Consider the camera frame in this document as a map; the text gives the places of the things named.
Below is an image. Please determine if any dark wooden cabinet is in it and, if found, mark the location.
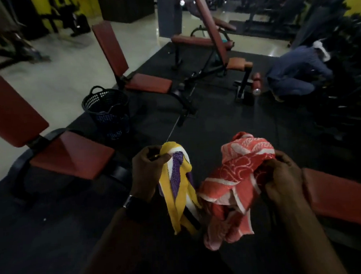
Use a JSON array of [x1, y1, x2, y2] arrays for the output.
[[97, 0, 156, 25]]

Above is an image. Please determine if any grey pillar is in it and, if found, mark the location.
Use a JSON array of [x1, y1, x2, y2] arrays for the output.
[[157, 0, 184, 39]]

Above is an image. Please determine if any yellow purple white cloth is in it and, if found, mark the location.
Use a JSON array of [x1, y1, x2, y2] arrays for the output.
[[156, 140, 202, 236]]

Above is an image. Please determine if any person's left forearm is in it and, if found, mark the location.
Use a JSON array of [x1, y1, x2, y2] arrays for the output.
[[71, 199, 163, 274]]

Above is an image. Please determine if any red padded flat bench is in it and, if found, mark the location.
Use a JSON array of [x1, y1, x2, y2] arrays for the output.
[[169, 16, 238, 71]]

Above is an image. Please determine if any person's right forearm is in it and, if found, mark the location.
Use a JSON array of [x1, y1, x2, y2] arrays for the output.
[[274, 192, 348, 274]]

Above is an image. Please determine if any red padded workout bench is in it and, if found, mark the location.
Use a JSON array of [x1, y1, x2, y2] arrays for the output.
[[301, 165, 361, 256], [91, 17, 198, 130], [0, 57, 133, 206]]

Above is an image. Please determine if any red white patterned cloth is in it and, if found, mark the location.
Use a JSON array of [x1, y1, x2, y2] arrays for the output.
[[195, 130, 280, 251]]

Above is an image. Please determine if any red padded incline bench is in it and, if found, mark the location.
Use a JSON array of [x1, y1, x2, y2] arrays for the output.
[[179, 0, 263, 104]]

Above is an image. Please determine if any black wrist watch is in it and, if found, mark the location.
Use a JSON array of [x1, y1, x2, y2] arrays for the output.
[[122, 194, 152, 223]]

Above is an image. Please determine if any black rubber floor mat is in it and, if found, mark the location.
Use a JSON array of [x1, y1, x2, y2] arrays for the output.
[[0, 33, 361, 274]]

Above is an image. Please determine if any person's right hand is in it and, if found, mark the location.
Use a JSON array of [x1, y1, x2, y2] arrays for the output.
[[260, 149, 305, 208]]

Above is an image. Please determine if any black dumbbell rack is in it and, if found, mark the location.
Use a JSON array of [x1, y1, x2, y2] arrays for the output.
[[307, 14, 361, 154]]

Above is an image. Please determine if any black plastic basket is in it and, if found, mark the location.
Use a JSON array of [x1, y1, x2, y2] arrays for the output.
[[81, 84, 132, 142]]

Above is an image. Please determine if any person's left hand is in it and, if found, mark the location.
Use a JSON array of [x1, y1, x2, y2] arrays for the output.
[[128, 144, 174, 203]]

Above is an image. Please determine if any black gym machine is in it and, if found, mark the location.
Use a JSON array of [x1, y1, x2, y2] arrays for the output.
[[0, 0, 51, 70], [39, 0, 92, 39]]

